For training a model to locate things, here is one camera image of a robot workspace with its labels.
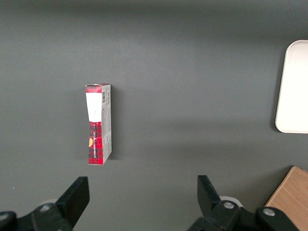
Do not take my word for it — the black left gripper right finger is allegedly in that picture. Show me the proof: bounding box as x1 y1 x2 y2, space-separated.
187 175 243 231

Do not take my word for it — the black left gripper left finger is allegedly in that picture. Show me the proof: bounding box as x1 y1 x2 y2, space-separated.
31 176 90 231

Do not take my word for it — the wooden drawer cabinet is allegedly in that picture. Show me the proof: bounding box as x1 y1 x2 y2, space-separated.
264 165 308 231

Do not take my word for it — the red and grey carton box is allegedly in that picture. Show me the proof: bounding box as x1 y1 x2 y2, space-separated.
84 83 113 167

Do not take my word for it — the beige plastic tray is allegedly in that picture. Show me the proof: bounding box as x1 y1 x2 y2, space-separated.
274 39 308 134

